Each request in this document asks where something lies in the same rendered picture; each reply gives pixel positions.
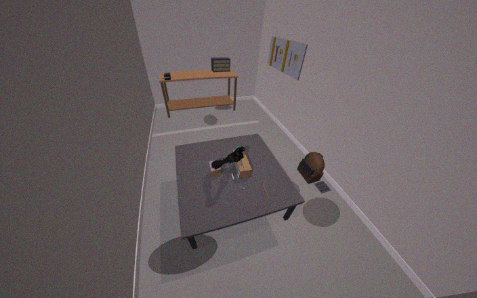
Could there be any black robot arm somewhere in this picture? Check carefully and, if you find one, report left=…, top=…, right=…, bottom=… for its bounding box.
left=211, top=146, right=245, bottom=170

